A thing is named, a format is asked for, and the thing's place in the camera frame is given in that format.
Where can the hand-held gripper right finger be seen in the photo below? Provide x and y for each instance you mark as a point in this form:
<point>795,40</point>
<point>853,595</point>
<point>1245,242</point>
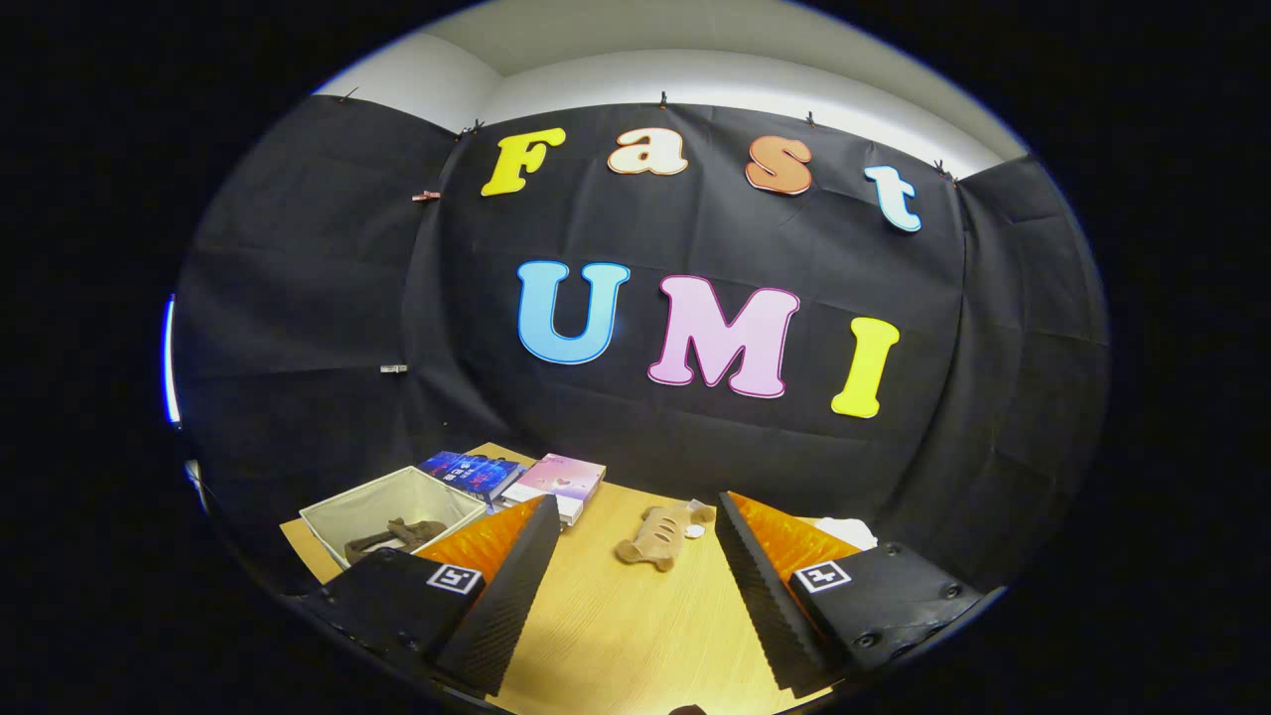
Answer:
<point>770,611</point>

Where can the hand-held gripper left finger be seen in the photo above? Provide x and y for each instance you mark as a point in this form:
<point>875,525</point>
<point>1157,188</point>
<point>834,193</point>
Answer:
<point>501,616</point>

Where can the green fabric storage box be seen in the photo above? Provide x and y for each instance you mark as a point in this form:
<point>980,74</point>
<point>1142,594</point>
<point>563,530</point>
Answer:
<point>333,518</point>

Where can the white plush pillow toy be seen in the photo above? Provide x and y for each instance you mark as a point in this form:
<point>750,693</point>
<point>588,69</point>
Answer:
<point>854,534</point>

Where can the white paperback book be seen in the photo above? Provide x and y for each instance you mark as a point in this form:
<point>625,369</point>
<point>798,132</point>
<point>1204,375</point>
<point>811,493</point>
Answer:
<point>518,492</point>

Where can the tan striped plush toy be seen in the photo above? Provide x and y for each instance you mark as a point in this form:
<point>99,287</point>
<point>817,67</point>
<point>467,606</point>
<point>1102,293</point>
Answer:
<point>650,536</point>

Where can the blue cover book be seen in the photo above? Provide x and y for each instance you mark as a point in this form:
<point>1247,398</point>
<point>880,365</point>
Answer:
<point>467,472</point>

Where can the row of black clips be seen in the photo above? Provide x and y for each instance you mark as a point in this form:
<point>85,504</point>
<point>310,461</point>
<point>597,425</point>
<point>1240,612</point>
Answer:
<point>469,129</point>

